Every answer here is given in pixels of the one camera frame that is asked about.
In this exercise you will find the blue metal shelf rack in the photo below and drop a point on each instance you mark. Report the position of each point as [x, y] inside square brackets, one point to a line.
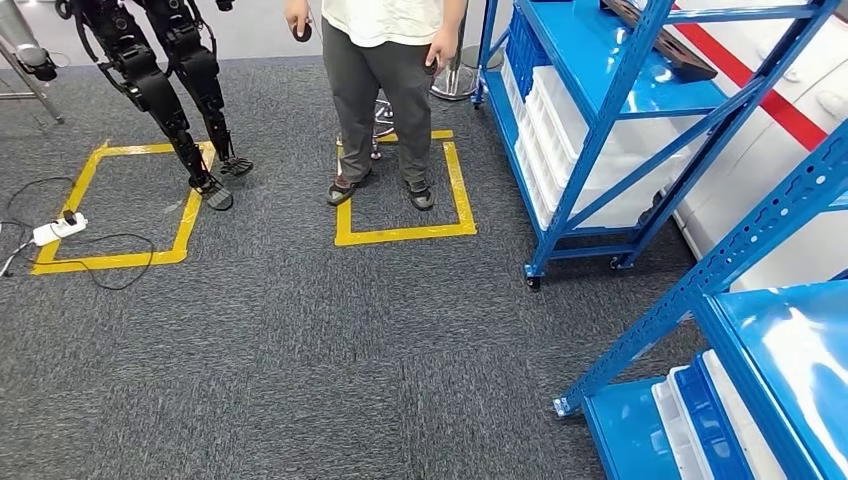
[596, 139]
[748, 245]

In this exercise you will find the yellow floor tape square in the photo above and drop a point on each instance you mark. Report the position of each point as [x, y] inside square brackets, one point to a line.
[112, 260]
[404, 233]

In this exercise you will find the chrome stool base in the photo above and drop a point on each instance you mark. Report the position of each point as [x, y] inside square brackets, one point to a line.
[383, 119]

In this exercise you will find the person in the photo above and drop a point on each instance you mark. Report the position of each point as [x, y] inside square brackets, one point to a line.
[378, 86]

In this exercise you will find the chrome stanchion base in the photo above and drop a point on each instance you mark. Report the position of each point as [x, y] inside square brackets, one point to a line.
[457, 79]

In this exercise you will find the small black controller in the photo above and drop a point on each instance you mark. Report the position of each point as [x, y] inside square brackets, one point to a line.
[431, 66]
[303, 31]

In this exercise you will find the white plastic bin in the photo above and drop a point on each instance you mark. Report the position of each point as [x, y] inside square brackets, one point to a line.
[629, 142]
[513, 89]
[742, 417]
[623, 208]
[676, 424]

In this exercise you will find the blue plastic bin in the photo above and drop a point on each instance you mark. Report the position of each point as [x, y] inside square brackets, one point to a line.
[526, 50]
[709, 417]

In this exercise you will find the black humanoid robot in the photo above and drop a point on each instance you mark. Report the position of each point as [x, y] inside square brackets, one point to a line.
[152, 93]

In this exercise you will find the white power strip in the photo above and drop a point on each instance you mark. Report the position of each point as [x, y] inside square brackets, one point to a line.
[60, 228]

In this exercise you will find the white car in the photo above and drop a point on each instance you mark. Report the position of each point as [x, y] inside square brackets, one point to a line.
[795, 218]

